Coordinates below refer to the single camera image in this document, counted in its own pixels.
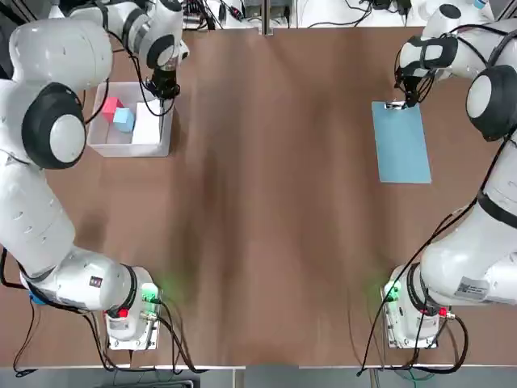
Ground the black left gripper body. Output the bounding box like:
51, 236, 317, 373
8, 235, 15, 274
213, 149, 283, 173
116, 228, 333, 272
151, 68, 181, 100

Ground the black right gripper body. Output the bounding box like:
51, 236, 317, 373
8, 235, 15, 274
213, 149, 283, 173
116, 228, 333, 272
401, 71, 427, 98

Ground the blue A4 clipboard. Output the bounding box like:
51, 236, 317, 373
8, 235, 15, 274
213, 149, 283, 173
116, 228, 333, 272
371, 100, 432, 185

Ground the white A4 paper sheet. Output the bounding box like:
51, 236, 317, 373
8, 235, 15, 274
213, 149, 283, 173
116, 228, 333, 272
131, 101, 166, 146

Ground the light blue block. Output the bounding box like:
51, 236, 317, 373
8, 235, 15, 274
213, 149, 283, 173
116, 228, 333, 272
112, 108, 137, 134

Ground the red block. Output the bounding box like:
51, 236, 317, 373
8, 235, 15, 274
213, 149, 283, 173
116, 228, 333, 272
100, 96, 124, 122

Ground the white plastic bin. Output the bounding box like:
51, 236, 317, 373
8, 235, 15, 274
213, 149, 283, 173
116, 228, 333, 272
86, 82, 175, 159

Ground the power strip with plugs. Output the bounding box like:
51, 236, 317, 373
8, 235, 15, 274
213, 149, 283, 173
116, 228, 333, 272
183, 0, 216, 30

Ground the aluminium post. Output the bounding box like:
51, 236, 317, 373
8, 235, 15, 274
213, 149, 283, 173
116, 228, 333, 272
261, 0, 275, 37

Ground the thin black cable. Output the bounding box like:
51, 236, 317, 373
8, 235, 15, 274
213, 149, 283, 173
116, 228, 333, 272
13, 301, 42, 377

